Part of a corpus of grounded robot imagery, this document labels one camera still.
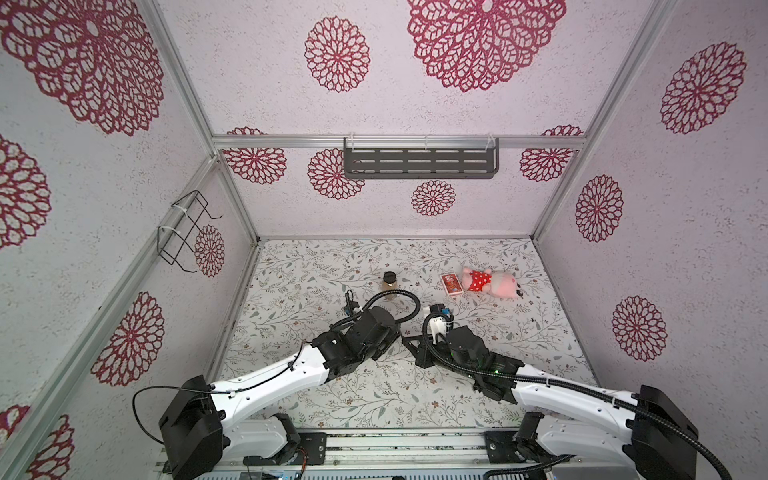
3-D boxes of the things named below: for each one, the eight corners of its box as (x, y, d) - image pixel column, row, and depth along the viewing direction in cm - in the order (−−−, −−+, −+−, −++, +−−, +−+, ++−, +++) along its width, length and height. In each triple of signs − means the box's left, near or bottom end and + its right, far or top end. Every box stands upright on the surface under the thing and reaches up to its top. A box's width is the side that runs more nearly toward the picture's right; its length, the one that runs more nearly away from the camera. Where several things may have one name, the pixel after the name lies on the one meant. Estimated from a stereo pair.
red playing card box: (447, 296, 106) (448, 292, 104) (440, 278, 111) (441, 274, 109) (462, 293, 107) (463, 289, 105) (454, 276, 112) (455, 271, 110)
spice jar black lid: (382, 299, 105) (382, 282, 97) (382, 288, 108) (382, 270, 100) (395, 299, 105) (396, 282, 97) (395, 288, 108) (396, 270, 100)
